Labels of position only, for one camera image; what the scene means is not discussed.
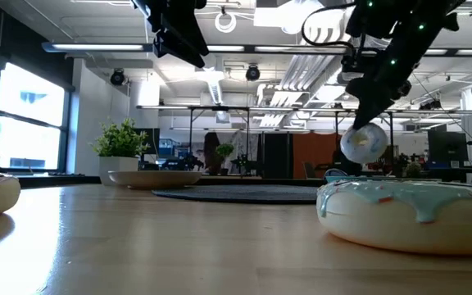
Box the orange partition wall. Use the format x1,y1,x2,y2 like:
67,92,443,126
292,133,338,179

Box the green background plant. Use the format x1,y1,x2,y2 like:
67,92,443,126
215,143,236,176

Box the large white glazed donut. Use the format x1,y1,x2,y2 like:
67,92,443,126
339,121,389,166

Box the black round mat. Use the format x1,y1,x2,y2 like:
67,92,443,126
152,184,320,206

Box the white coiled ceiling cable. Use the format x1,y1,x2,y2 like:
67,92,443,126
214,11,238,34

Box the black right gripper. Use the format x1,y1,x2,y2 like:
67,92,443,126
343,52,414,131

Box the large mint glazed donut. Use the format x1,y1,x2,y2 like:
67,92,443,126
315,179,472,256

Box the black computer monitor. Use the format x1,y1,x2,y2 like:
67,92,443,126
426,129,470,163

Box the teal round plate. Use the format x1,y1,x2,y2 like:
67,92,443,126
324,167,444,184

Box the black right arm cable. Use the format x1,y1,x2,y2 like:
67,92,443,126
300,2,358,52

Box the long ceiling light strip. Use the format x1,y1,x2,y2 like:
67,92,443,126
41,40,472,57

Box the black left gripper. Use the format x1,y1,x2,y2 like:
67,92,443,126
130,0,211,70

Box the green plant in white pot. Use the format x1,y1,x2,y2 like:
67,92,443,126
90,117,151,188

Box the large window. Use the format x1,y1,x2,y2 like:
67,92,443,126
0,61,70,173

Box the beige round plate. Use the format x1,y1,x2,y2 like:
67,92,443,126
107,170,203,190

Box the black ceiling spotlight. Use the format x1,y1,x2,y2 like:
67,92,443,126
109,68,126,87
244,64,261,83

